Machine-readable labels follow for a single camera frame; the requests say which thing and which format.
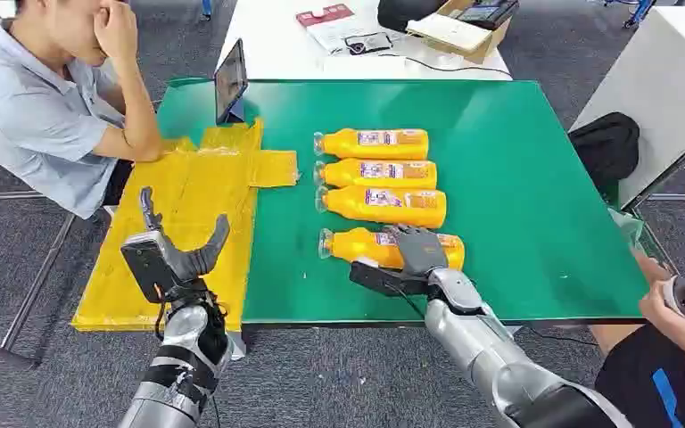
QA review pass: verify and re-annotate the seated person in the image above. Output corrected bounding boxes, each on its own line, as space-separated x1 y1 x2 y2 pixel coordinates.
0 0 163 221

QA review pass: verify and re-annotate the black tablet on stand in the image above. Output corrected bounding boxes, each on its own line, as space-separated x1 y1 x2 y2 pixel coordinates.
213 37 250 127

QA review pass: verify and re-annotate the blue chair base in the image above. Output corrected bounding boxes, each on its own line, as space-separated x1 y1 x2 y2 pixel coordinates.
602 0 656 29

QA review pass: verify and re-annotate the round hand controller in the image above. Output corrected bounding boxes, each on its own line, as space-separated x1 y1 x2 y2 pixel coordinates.
661 276 685 320

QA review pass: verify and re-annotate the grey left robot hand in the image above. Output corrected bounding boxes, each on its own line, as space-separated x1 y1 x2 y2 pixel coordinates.
138 186 232 297

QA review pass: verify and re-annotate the black pouch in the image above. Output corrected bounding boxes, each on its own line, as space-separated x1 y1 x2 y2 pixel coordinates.
376 0 450 34

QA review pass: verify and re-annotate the red and white booklet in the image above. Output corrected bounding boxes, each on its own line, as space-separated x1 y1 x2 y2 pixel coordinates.
294 3 406 56

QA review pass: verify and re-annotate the thin black cable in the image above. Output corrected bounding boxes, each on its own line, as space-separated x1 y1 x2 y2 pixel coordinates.
377 53 513 78

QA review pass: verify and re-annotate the green table mat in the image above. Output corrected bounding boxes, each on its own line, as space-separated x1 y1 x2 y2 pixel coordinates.
156 78 651 326

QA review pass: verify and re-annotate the yellow sheet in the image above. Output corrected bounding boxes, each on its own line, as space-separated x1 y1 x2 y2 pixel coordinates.
70 117 301 333

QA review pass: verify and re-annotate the black card terminal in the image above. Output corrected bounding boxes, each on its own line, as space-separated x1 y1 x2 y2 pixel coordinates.
456 0 520 30

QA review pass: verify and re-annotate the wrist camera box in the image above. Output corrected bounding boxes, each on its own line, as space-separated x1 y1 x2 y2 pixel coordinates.
349 258 433 299
120 230 182 305

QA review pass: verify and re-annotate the black floor cable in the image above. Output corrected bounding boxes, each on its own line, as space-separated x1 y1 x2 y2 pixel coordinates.
522 326 600 348

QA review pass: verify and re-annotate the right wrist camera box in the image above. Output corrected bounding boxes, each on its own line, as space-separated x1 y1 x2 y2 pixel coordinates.
349 258 433 299

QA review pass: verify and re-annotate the metal table frame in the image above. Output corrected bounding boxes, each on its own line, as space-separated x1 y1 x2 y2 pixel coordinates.
0 190 78 371

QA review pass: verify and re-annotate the cardboard box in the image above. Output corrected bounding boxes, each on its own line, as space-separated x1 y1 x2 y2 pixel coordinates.
406 0 516 65

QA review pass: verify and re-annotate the orange drink bottle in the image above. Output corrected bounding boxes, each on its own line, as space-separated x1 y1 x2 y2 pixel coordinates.
312 128 431 161
314 185 449 230
318 226 466 272
312 158 439 191

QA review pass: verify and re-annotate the black backpack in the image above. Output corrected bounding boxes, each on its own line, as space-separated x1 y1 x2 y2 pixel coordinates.
567 111 641 192

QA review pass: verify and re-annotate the white foam sheet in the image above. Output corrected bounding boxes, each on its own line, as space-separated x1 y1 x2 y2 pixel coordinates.
406 12 494 54

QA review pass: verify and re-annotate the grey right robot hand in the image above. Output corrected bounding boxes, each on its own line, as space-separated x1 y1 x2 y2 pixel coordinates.
384 223 450 279

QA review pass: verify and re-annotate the person with hand controllers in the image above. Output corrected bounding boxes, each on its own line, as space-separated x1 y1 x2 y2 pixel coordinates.
590 178 685 428

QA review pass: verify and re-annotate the white side table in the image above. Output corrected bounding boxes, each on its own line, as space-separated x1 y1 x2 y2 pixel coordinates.
569 5 685 211

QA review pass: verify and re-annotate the white table foot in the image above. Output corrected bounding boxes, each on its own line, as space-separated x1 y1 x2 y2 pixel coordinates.
227 330 249 362

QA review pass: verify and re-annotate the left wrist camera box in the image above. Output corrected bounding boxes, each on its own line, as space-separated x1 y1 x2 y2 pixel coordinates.
120 230 182 305

